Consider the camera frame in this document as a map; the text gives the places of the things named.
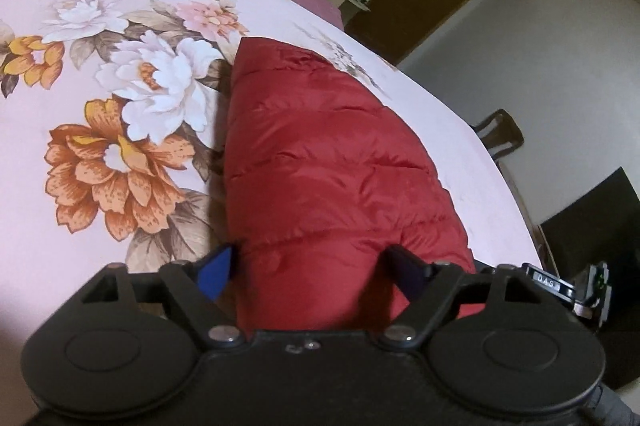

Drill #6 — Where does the person's grey clothing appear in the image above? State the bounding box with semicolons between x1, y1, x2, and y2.
582;383;638;426

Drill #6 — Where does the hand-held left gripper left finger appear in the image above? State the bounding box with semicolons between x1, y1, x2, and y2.
81;245;247;349

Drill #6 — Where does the red puffer jacket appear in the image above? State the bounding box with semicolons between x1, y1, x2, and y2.
222;36;487;333

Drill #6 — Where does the white floral bed sheet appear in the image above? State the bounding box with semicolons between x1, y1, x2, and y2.
0;0;547;359

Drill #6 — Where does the dark wooden chair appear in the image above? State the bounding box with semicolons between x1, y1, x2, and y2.
470;108;525;163

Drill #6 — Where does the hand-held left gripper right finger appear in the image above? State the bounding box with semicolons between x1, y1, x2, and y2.
381;244;547;351

